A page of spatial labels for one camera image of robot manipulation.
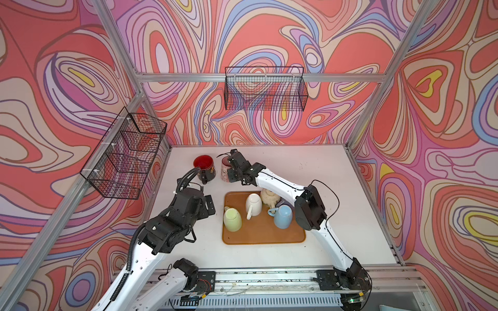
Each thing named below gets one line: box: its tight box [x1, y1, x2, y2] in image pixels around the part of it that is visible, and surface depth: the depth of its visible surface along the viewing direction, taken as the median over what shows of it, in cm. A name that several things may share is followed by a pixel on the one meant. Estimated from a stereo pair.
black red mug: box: [193, 154, 216, 185], surface depth 100 cm
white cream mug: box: [245, 193, 263, 221], surface depth 88 cm
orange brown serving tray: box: [221, 191, 307, 245], surface depth 88 cm
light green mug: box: [223, 206, 242, 232], surface depth 84 cm
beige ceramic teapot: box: [260, 187, 281, 208], surface depth 90 cm
